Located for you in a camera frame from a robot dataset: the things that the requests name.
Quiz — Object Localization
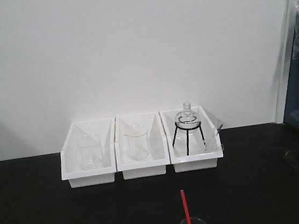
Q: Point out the white left storage bin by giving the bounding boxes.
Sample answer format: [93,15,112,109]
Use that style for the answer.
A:
[60,118,117,188]

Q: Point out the white middle storage bin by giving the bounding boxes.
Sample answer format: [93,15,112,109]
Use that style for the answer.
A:
[114,112,170,179]

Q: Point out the glass beaker in bin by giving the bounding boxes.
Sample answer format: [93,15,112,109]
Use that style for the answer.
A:
[77,133,104,171]
[124,124,150,161]

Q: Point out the black wire tripod stand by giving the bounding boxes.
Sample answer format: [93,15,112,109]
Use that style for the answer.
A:
[172,121,207,156]

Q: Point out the white storage bin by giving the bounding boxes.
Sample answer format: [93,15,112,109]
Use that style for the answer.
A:
[159,106,223,172]
[60,118,117,188]
[114,112,170,179]

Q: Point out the glass beaker in left bin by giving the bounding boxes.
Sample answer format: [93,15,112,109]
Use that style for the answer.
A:
[77,133,104,171]

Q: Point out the red stirring rod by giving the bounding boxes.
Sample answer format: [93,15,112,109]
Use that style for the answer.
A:
[180,189,192,224]

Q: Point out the round-bottom glass flask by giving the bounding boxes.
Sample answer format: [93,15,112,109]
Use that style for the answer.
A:
[175,102,201,130]

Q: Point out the white right storage bin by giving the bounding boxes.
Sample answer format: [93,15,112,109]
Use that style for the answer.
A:
[159,106,223,172]

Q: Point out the glass beaker in middle bin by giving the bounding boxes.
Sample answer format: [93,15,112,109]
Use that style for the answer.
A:
[124,124,150,161]

